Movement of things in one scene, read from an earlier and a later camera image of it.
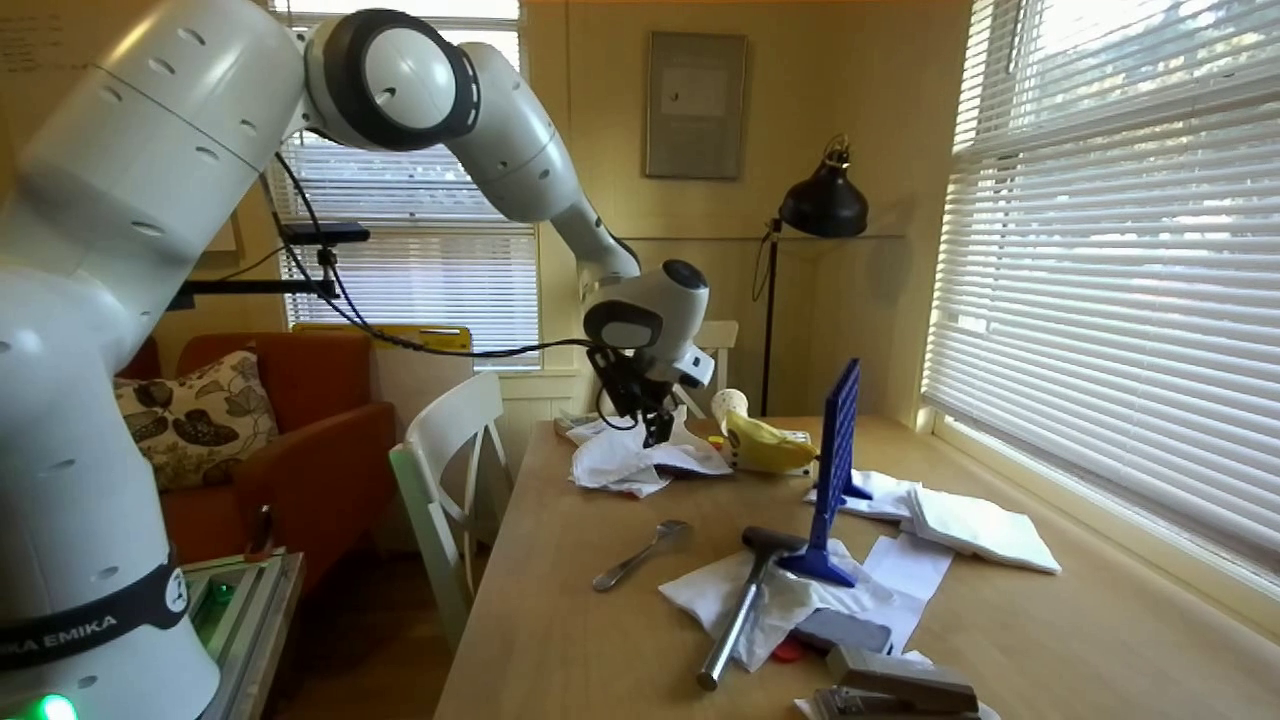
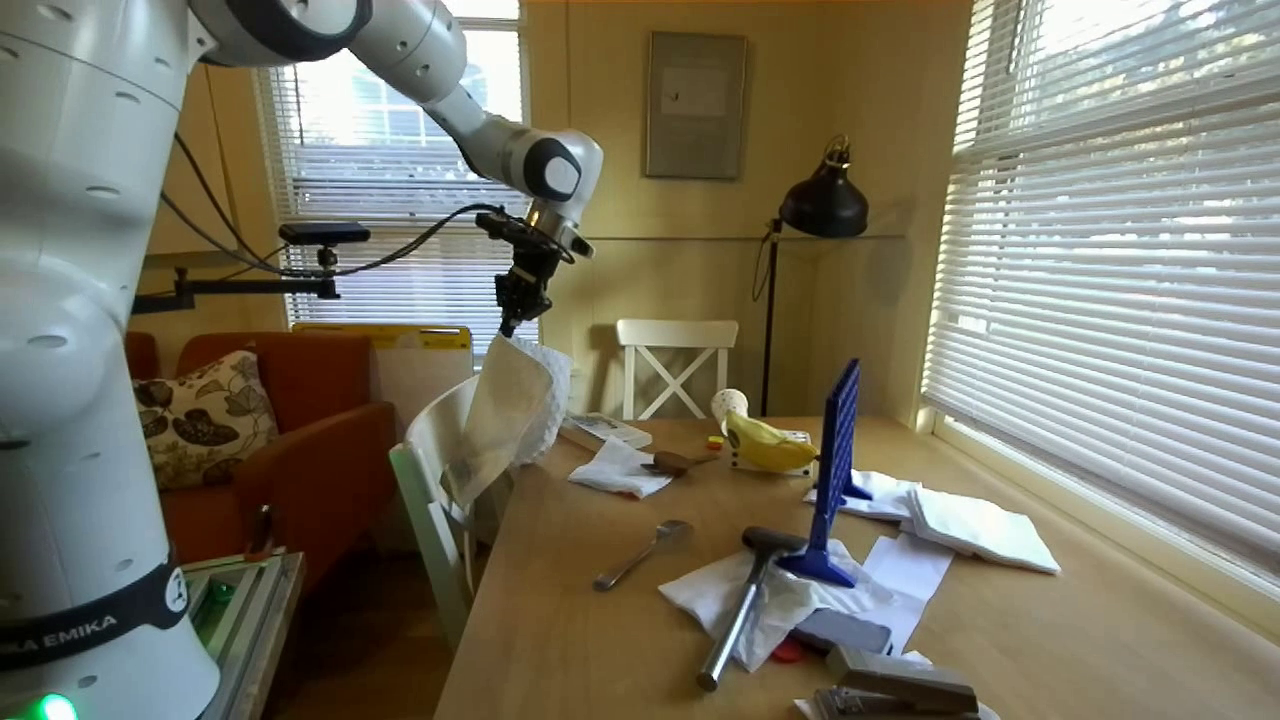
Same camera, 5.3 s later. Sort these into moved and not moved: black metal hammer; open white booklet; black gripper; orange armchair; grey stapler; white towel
Moved: white towel; black gripper
Not moved: open white booklet; black metal hammer; orange armchair; grey stapler
